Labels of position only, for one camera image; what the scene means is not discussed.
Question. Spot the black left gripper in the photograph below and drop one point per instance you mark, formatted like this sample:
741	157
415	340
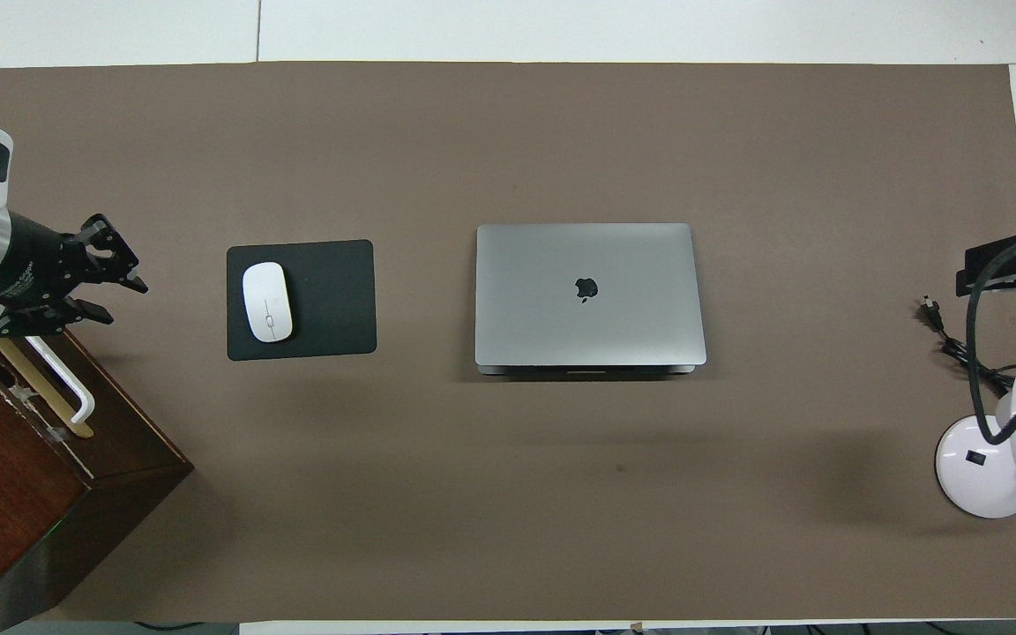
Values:
41	265

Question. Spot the grey laptop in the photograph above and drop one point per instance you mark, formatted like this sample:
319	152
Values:
561	335

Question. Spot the white computer mouse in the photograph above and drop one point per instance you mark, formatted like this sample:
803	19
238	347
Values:
267	300

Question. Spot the dark brown wooden box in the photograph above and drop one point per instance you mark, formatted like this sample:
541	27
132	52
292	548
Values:
5	467

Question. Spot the white desk lamp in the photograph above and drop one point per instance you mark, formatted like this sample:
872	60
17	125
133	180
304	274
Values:
967	467

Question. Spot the black mouse pad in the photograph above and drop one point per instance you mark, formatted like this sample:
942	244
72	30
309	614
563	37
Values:
332	300

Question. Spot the brown table mat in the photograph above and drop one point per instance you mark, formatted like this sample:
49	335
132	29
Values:
473	132

